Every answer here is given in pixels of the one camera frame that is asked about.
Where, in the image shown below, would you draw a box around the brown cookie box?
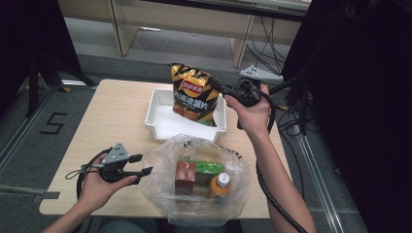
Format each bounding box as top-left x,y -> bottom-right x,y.
174,160 -> 197,196

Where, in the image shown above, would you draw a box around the black floor cable bundle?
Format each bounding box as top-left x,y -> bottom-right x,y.
273,102 -> 309,149

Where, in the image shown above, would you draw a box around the black curtain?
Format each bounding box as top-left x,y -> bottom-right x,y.
280,0 -> 412,233
0,0 -> 84,113

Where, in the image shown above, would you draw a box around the black tripod stand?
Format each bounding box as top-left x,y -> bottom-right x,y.
25,52 -> 98,118

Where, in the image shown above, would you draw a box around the metal floor rail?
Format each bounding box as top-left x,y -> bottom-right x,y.
295,132 -> 346,233
0,85 -> 56,176

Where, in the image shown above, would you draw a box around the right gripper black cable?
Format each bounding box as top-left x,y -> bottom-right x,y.
236,91 -> 309,233

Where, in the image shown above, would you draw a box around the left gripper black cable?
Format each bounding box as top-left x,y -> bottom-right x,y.
64,147 -> 113,202

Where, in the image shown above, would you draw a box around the person's legs in jeans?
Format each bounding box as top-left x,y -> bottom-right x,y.
96,217 -> 244,233

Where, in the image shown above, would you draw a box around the yellow black chips bag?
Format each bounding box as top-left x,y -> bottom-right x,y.
169,62 -> 221,128

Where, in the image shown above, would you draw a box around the person's right hand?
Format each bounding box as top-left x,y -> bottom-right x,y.
223,83 -> 273,138

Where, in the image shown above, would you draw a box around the person's left hand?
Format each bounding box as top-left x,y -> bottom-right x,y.
77,154 -> 139,214

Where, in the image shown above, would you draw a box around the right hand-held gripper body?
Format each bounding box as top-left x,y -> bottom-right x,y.
225,65 -> 285,109

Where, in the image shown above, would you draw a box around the light wooden desk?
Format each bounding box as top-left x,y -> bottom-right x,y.
57,0 -> 312,69

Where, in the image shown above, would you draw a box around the orange drink bottle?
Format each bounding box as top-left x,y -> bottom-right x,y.
208,172 -> 232,199

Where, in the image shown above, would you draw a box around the black metal stand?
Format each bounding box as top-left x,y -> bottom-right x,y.
268,72 -> 313,136

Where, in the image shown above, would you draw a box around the hanging black cable bundle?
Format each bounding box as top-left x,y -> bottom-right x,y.
245,16 -> 287,77

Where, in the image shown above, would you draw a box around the clear plastic bag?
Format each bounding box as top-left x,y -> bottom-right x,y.
139,134 -> 252,227

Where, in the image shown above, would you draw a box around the green seaweed snack packet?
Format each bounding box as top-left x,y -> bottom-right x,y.
179,156 -> 225,197

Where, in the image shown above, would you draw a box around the white plastic tray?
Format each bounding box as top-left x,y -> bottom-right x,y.
144,88 -> 227,143

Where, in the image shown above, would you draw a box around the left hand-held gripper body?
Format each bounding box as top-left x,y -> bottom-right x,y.
96,142 -> 131,184

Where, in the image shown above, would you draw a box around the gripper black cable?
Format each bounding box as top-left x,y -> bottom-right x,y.
64,147 -> 113,202
236,91 -> 309,233

